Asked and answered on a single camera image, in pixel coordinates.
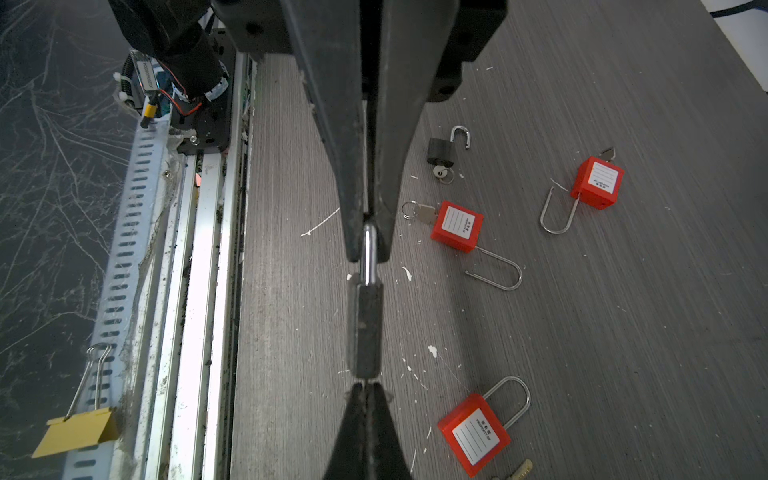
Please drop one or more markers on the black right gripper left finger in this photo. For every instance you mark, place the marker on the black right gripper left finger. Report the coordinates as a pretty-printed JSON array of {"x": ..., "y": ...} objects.
[{"x": 347, "y": 460}]

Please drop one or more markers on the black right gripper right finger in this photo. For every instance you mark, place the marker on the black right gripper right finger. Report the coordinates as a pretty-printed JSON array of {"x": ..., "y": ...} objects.
[{"x": 385, "y": 458}]

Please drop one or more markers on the red padlock long shackle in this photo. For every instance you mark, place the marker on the red padlock long shackle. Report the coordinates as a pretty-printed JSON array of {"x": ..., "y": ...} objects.
[{"x": 474, "y": 432}]

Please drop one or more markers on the silver brass key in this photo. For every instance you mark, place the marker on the silver brass key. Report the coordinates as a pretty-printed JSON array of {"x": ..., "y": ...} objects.
[{"x": 520, "y": 473}]

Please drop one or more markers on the small black padlock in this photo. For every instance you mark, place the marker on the small black padlock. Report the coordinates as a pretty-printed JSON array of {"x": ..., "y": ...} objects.
[
  {"x": 440, "y": 154},
  {"x": 365, "y": 311}
]

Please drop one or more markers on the yellow tape piece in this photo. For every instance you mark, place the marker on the yellow tape piece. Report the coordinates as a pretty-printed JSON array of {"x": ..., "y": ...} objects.
[{"x": 89, "y": 428}]

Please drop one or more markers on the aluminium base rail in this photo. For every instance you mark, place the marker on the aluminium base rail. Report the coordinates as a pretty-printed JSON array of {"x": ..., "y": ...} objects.
[{"x": 169, "y": 307}]

